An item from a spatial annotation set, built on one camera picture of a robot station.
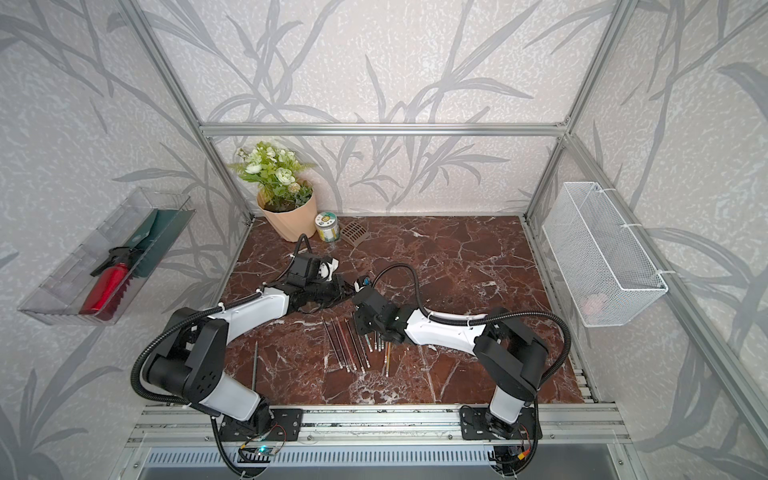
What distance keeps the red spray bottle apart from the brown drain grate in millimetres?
605

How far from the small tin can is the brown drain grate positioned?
0.09 feet

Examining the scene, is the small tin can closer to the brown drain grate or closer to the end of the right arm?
the brown drain grate

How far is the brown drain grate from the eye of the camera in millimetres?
1140

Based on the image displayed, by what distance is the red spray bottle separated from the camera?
1.84 feet
